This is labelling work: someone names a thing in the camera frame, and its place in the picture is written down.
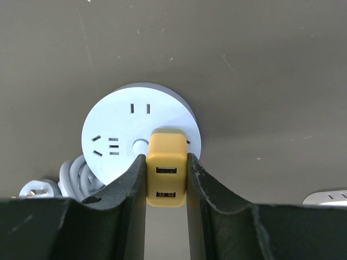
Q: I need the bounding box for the round light blue power strip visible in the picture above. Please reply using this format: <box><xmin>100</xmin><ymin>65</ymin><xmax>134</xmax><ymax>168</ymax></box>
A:
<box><xmin>81</xmin><ymin>82</ymin><xmax>202</xmax><ymax>185</ymax></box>

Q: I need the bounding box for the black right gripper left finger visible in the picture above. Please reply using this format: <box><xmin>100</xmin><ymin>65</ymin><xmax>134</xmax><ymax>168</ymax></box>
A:
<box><xmin>1</xmin><ymin>155</ymin><xmax>146</xmax><ymax>259</ymax></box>

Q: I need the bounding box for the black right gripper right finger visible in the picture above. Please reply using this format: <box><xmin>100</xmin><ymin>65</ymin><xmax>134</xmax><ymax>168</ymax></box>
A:
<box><xmin>187</xmin><ymin>153</ymin><xmax>346</xmax><ymax>259</ymax></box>

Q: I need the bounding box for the light blue cord with plug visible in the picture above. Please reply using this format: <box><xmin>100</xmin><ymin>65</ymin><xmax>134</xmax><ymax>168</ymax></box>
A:
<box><xmin>18</xmin><ymin>155</ymin><xmax>107</xmax><ymax>204</ymax></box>

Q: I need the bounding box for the white square power adapter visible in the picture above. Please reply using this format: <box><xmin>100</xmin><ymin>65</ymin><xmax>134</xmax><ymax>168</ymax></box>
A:
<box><xmin>303</xmin><ymin>190</ymin><xmax>347</xmax><ymax>207</ymax></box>

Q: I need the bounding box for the yellow plug adapter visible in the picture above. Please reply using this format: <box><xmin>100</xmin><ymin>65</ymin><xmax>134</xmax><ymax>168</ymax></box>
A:
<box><xmin>146</xmin><ymin>128</ymin><xmax>188</xmax><ymax>207</ymax></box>

